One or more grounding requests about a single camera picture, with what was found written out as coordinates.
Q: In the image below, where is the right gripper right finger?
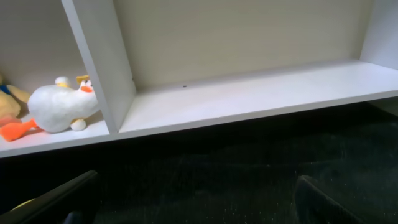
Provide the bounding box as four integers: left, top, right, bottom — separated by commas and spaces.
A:
293, 174, 368, 224

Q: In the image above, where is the white plush duck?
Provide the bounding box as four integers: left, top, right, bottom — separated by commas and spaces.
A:
0, 75, 101, 142

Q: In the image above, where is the white shelf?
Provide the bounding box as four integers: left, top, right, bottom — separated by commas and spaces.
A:
0, 0, 398, 159

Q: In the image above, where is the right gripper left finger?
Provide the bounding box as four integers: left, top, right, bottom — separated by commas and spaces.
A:
0, 170, 101, 224

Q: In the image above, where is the yellow plush duck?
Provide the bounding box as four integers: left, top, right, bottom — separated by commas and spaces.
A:
0, 73, 32, 127

